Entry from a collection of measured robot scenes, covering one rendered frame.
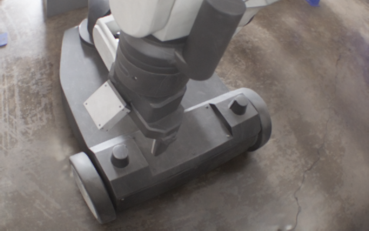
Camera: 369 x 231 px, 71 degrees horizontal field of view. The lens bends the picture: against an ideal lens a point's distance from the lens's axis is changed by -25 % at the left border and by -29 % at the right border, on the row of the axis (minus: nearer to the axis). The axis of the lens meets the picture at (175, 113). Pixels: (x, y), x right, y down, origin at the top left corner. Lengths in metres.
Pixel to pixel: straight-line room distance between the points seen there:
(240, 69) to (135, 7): 1.13
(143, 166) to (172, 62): 0.49
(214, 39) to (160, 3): 0.06
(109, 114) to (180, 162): 0.44
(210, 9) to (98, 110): 0.22
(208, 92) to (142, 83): 0.66
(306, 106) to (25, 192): 1.16
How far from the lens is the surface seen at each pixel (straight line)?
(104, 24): 0.90
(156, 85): 0.34
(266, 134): 1.01
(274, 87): 1.38
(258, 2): 0.54
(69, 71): 1.00
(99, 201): 0.78
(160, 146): 0.45
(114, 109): 0.40
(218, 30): 0.26
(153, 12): 0.24
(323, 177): 1.27
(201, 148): 0.86
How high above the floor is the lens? 0.91
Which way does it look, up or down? 53 degrees down
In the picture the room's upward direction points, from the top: 18 degrees clockwise
